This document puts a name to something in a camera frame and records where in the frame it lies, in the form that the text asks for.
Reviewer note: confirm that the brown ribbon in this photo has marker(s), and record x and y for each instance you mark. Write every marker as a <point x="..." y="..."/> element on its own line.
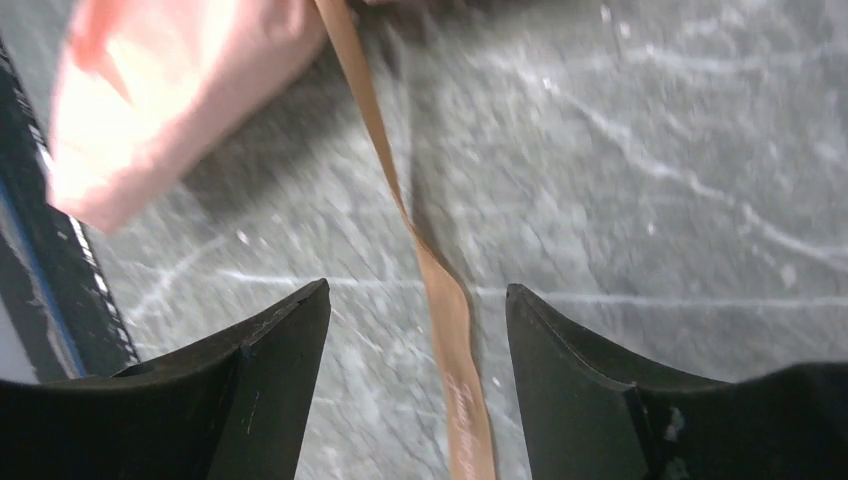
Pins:
<point x="472" y="456"/>

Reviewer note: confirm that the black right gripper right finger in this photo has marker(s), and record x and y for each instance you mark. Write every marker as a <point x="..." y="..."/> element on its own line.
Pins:
<point x="592" y="409"/>

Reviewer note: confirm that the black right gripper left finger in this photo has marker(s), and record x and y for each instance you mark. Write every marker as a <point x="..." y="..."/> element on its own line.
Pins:
<point x="233" y="405"/>

